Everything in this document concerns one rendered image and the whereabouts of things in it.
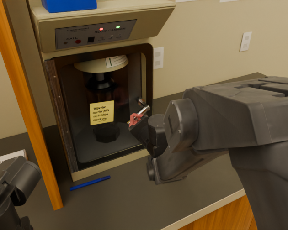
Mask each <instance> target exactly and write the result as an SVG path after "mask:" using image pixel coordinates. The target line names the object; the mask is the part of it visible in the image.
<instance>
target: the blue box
mask: <svg viewBox="0 0 288 230"><path fill-rule="evenodd" d="M41 2H42V6H43V7H44V8H45V9H46V10H47V11H48V12H49V13H58V12H68V11H78V10H92V9H97V1H96V0H41Z"/></svg>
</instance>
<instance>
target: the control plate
mask: <svg viewBox="0 0 288 230"><path fill-rule="evenodd" d="M136 21H137V19H135V20H127V21H116V22H108V23H100V24H92V25H83V26H73V27H65V28H56V29H55V46H56V50H57V49H64V48H70V47H78V46H85V45H91V44H98V43H104V42H112V41H119V40H125V39H128V38H129V36H130V34H131V32H132V30H133V27H134V25H135V23H136ZM116 26H120V27H119V28H116ZM100 28H103V30H101V31H100V30H99V29H100ZM119 34H121V37H120V36H118V35H119ZM111 35H113V37H112V38H110V36H111ZM88 37H95V38H94V42H88ZM101 37H104V38H103V40H102V39H101ZM76 40H81V43H79V44H77V43H75V41H76ZM64 42H68V43H67V44H63V43H64Z"/></svg>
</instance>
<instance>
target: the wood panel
mask: <svg viewBox="0 0 288 230"><path fill-rule="evenodd" d="M0 52H1V55H2V57H3V60H4V63H5V67H6V70H7V72H8V75H9V78H10V81H11V85H12V87H13V90H14V93H15V96H16V99H17V102H18V105H19V108H20V111H21V114H22V117H23V120H24V123H25V126H26V129H27V132H28V135H29V138H30V141H31V144H32V147H33V150H34V152H35V155H36V158H37V162H38V164H39V167H40V170H41V172H42V176H43V179H44V182H45V185H46V188H47V191H48V194H49V197H50V200H51V203H52V206H53V209H54V211H55V210H57V209H60V208H62V207H64V206H63V203H62V199H61V195H60V192H59V188H58V184H57V180H56V177H55V173H54V169H53V165H52V161H51V158H50V154H49V150H48V146H47V143H46V139H45V135H44V132H43V127H42V124H41V121H40V117H39V114H38V111H37V107H36V104H35V100H34V97H33V94H32V90H31V86H30V83H29V80H28V76H27V73H26V69H25V66H24V62H23V60H22V56H21V52H20V49H19V46H18V42H17V39H16V35H15V32H14V28H13V25H12V22H11V18H10V14H9V11H8V8H7V5H6V1H5V0H0Z"/></svg>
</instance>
